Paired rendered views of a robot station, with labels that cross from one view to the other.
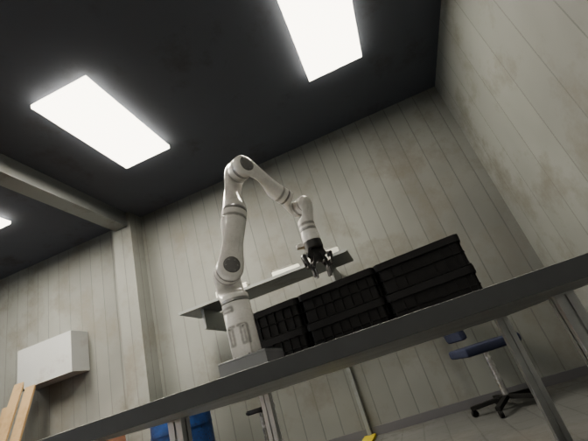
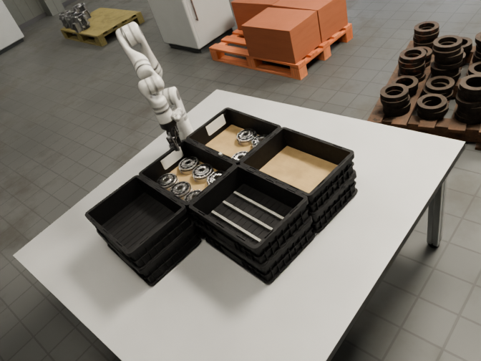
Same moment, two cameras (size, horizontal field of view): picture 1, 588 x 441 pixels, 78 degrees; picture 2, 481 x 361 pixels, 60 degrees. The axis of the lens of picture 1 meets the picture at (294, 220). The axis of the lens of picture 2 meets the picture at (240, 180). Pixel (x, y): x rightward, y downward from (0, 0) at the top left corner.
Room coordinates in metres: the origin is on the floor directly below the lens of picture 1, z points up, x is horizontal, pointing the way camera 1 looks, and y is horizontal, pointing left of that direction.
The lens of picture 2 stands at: (2.69, -1.12, 2.05)
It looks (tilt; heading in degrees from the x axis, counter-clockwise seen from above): 40 degrees down; 132
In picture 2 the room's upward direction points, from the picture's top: 19 degrees counter-clockwise
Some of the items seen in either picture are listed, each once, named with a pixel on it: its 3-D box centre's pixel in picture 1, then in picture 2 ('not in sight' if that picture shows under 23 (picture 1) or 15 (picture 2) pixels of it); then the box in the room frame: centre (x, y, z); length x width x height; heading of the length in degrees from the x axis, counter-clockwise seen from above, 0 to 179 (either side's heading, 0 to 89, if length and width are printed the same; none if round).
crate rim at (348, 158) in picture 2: not in sight; (295, 160); (1.96, 0.06, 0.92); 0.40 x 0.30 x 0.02; 164
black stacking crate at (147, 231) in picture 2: (424, 276); (139, 220); (1.41, -0.41, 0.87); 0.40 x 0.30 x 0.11; 164
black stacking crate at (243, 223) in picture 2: not in sight; (249, 213); (1.88, -0.23, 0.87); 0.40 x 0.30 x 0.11; 164
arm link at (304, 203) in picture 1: (304, 213); (152, 94); (1.42, -0.05, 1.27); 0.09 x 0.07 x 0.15; 50
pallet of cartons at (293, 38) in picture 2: not in sight; (274, 28); (0.41, 2.72, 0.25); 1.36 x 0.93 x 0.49; 167
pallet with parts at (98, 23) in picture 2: not in sight; (98, 18); (-3.14, 3.37, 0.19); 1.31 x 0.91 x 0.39; 169
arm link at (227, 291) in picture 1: (230, 282); (172, 102); (1.17, 0.26, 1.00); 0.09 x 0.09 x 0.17; 29
